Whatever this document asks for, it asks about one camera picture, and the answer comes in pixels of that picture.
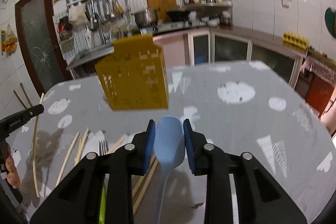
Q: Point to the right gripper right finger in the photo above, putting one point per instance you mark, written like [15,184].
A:
[239,188]

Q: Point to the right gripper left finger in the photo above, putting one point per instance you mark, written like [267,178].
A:
[77,197]

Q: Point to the green-handled metal fork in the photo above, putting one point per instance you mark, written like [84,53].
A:
[103,149]

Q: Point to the light blue plastic spoon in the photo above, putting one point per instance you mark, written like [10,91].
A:
[169,149]

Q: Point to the kitchen counter with cabinets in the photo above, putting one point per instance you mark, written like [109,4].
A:
[200,45]

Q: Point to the person's left hand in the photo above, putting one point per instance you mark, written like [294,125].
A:
[12,177]

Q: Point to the hanging plastic bag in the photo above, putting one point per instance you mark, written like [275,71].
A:
[9,41]

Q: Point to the grey animal print tablecloth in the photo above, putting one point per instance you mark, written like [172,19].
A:
[238,106]

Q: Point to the dark wooden glass door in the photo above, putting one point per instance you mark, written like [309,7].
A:
[39,44]

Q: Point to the white soap bottle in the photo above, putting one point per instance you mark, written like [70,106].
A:
[89,38]

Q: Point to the red side table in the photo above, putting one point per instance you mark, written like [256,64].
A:
[316,82]

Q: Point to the yellow perforated utensil holder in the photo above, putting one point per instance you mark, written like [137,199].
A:
[133,76]

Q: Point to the hanging utensil rack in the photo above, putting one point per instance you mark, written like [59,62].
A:
[91,11]

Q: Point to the yellow egg tray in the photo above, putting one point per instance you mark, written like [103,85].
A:
[299,42]

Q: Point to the steel cooking pot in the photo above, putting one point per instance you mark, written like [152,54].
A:
[146,17]

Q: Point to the glass jar on counter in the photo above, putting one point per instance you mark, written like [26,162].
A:
[226,19]

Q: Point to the gas stove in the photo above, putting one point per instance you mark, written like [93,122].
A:
[171,27]

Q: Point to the black wok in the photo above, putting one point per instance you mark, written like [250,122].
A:
[178,15]

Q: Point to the green round wall board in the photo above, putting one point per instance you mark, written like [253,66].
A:
[330,21]

